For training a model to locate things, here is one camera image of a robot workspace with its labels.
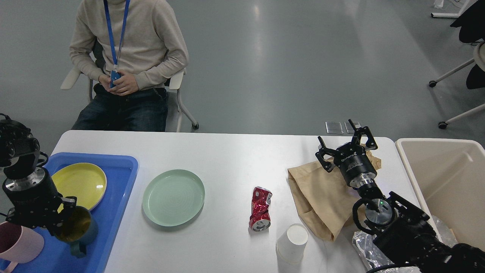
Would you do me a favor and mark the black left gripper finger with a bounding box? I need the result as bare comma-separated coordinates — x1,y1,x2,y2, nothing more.
48,196,77,236
6,207,27,227

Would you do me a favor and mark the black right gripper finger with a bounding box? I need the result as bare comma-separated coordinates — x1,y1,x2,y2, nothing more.
315,136,338,173
348,119,378,151

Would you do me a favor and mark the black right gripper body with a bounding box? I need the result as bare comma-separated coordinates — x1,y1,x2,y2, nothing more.
335,142,377,188

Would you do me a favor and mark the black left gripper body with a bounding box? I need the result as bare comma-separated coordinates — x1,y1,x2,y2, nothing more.
2,168,60,228

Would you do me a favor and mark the dark teal mug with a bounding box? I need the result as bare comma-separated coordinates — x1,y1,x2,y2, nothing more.
54,206,98,259

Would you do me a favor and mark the crushed red soda can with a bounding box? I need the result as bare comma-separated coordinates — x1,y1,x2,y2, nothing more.
248,186,272,232

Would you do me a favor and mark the mint green plate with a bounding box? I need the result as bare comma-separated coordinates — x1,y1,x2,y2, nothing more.
142,169,205,228

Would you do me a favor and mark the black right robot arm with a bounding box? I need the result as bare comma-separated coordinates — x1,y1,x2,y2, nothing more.
315,119,485,273

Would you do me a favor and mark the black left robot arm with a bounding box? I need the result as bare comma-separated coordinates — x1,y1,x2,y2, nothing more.
0,114,77,236

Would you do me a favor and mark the right silver floor plate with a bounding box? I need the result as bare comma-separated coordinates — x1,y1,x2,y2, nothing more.
344,121,361,135

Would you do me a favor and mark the silver floor plate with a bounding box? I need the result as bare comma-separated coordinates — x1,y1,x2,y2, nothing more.
344,121,361,135
325,121,344,135

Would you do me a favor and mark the yellow plate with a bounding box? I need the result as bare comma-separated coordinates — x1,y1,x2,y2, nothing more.
51,163,107,212

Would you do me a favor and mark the pink mug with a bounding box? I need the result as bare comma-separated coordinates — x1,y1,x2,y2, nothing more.
0,221,44,273

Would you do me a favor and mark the brown paper bag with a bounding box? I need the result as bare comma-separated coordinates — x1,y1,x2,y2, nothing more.
288,161,360,242

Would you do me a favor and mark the left silver floor plate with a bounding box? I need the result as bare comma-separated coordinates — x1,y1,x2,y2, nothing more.
325,121,344,135

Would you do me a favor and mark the blue plastic tray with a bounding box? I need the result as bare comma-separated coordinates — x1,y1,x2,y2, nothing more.
14,152,138,273

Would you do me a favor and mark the crumpled silver foil bag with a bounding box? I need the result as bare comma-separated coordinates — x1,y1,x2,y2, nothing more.
353,215,458,270

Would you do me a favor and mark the beige plastic bin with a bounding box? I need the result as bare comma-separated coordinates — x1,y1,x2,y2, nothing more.
395,138,485,250

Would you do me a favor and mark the white paper cup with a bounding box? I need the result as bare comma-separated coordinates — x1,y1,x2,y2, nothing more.
276,223,309,264

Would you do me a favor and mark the white table leg base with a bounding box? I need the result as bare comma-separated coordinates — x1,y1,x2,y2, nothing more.
430,0,476,19

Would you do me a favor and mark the office chair with black coat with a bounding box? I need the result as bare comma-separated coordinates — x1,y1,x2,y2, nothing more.
428,0,485,129

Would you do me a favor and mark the seated person beige sweater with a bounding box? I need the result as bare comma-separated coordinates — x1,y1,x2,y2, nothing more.
69,0,189,132

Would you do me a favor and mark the blue lanyard with badge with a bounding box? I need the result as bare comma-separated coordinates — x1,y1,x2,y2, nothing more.
103,0,131,88

